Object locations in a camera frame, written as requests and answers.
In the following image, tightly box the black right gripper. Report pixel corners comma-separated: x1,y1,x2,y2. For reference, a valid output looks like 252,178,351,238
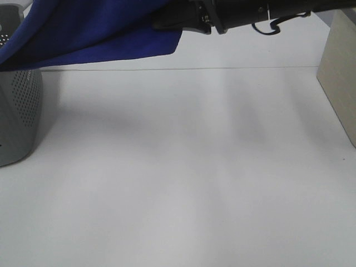
152,0,228,35

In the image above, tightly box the black cable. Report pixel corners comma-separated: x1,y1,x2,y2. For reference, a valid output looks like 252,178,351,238
251,9,312,36

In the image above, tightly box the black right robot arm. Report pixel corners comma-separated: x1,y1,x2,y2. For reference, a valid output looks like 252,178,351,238
152,1,355,36

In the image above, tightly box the blue microfibre towel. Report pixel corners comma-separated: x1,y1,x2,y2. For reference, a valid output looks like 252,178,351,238
1,0,182,71

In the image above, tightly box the beige box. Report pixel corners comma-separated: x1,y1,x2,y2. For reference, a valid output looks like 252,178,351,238
317,8,355,146

